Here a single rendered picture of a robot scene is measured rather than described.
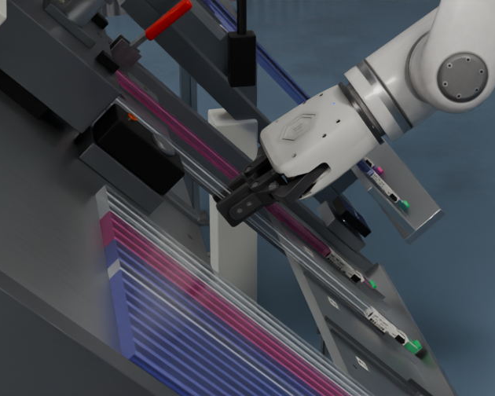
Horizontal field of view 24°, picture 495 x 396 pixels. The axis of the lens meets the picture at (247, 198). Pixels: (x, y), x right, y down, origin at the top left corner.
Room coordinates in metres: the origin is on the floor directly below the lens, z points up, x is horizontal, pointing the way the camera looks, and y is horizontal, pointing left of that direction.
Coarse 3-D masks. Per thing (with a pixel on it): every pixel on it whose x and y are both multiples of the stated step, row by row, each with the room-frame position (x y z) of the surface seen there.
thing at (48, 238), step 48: (0, 96) 0.81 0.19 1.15; (0, 144) 0.72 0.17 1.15; (48, 144) 0.80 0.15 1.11; (0, 192) 0.65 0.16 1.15; (48, 192) 0.71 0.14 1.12; (96, 192) 0.78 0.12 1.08; (0, 240) 0.59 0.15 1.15; (48, 240) 0.64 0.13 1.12; (96, 240) 0.70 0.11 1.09; (192, 240) 0.85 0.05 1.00; (48, 288) 0.58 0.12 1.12; (96, 288) 0.62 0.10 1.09; (96, 336) 0.56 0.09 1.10
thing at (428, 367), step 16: (368, 272) 1.25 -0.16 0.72; (384, 272) 1.24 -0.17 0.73; (384, 288) 1.20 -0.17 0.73; (400, 304) 1.16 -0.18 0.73; (400, 320) 1.14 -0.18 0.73; (416, 336) 1.09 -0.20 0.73; (432, 352) 1.07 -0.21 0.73; (432, 368) 1.03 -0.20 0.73; (432, 384) 1.01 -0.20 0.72; (448, 384) 1.00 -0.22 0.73
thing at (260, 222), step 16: (128, 112) 1.00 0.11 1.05; (192, 160) 1.02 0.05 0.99; (208, 176) 1.02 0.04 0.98; (224, 192) 1.02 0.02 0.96; (256, 224) 1.03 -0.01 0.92; (272, 224) 1.04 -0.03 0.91; (272, 240) 1.03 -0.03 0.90; (288, 240) 1.04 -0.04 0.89; (304, 256) 1.04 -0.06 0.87; (320, 272) 1.04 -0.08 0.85; (336, 288) 1.04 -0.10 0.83; (352, 304) 1.05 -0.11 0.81; (368, 304) 1.06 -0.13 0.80; (416, 352) 1.06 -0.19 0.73
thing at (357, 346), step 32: (288, 256) 1.08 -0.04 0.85; (320, 256) 1.15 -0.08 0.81; (320, 288) 1.03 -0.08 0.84; (352, 288) 1.13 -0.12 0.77; (320, 320) 0.95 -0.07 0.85; (352, 320) 1.02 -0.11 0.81; (352, 352) 0.92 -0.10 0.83; (384, 352) 1.01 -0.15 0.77; (384, 384) 0.91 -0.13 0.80; (416, 384) 0.97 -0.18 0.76
